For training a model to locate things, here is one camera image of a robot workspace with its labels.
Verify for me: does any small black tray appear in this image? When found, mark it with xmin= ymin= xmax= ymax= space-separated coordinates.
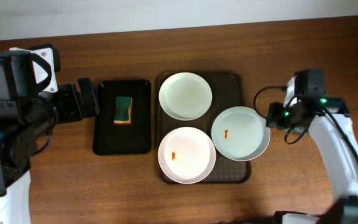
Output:
xmin=93 ymin=79 xmax=152 ymax=156

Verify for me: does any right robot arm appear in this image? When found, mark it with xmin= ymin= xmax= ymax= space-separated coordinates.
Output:
xmin=266 ymin=69 xmax=358 ymax=223

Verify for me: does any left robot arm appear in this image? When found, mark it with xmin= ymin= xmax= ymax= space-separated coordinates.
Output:
xmin=0 ymin=44 xmax=99 ymax=223

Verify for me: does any green and yellow sponge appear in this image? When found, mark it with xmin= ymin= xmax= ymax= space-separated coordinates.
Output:
xmin=114 ymin=96 xmax=133 ymax=124

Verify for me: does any white plate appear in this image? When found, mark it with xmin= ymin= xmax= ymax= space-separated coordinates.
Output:
xmin=158 ymin=72 xmax=213 ymax=121
xmin=211 ymin=106 xmax=270 ymax=161
xmin=157 ymin=127 xmax=216 ymax=184

